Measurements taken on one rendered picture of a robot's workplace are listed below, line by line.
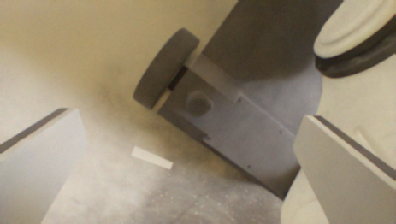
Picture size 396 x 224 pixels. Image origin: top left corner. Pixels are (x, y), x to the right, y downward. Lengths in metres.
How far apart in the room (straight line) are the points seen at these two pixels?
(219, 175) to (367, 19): 0.54
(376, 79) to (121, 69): 0.54
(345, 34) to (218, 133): 0.26
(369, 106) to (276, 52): 0.21
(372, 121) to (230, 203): 0.57
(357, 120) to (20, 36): 0.76
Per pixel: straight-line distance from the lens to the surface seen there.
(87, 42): 0.65
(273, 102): 0.44
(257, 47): 0.42
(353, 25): 0.32
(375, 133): 0.25
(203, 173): 0.67
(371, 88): 0.29
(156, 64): 0.38
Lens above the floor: 0.57
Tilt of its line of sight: 75 degrees down
